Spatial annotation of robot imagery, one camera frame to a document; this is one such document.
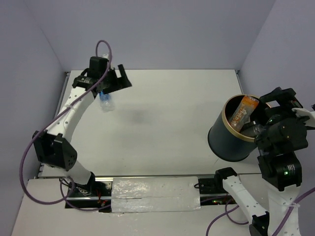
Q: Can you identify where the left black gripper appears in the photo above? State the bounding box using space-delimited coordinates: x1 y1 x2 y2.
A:
101 64 132 95

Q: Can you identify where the blue label water bottle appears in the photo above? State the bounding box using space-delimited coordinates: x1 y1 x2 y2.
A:
99 91 115 112

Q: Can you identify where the orange drink bottle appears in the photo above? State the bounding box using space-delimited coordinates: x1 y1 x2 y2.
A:
229 95 259 132

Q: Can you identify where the clear crushed plastic bottle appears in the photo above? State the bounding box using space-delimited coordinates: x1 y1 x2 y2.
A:
240 121 264 138

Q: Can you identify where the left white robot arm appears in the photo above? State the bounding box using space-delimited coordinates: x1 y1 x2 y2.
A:
33 57 132 196

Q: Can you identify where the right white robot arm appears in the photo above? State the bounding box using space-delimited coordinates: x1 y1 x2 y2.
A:
208 88 315 236

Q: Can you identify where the black round bin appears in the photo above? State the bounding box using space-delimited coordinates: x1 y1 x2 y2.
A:
208 94 257 162

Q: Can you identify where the silver foil tape sheet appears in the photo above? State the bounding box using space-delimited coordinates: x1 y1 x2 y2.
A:
111 177 201 213

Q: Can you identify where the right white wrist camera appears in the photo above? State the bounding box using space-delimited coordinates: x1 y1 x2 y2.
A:
292 108 315 128

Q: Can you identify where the black metal base rail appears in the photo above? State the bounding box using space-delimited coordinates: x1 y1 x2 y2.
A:
65 175 235 213

